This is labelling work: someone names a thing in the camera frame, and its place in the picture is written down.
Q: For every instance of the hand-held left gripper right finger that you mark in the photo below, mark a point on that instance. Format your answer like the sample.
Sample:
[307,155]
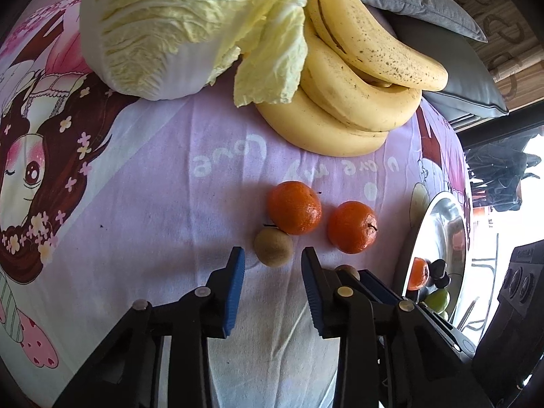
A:
[314,297]

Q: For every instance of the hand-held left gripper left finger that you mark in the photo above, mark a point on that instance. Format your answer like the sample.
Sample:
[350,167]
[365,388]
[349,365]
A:
[233,293]

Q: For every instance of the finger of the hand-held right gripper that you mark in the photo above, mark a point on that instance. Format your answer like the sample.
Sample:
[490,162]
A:
[384,289]

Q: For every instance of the large tangerine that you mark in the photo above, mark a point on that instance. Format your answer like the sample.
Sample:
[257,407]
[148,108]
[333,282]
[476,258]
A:
[418,273]

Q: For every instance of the brown longan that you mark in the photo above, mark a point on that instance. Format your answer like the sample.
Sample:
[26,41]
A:
[273,246]
[349,270]

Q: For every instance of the dark cherry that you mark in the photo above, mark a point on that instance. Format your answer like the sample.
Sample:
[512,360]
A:
[439,267]
[444,281]

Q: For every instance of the small tangerine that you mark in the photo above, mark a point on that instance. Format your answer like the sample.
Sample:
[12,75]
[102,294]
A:
[294,207]
[352,227]

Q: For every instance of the metal plate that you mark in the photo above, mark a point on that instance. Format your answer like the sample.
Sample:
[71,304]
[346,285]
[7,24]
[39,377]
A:
[446,221]

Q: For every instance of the green round fruit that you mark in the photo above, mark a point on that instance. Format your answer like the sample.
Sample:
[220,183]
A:
[437,299]

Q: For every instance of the cartoon printed bedsheet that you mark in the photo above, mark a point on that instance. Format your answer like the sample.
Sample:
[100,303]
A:
[170,178]

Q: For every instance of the dark hanging cloth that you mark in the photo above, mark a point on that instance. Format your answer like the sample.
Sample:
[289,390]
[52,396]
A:
[497,170]

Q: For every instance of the dark grey pillow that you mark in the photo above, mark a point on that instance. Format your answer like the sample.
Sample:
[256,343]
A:
[463,72]

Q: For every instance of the spotted yellow banana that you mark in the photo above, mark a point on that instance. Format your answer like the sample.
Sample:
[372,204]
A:
[374,42]

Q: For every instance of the napa cabbage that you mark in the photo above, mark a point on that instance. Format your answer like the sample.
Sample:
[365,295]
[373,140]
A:
[170,29]

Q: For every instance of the light grey pillow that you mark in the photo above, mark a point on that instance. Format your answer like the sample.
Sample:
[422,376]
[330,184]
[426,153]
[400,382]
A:
[416,0]

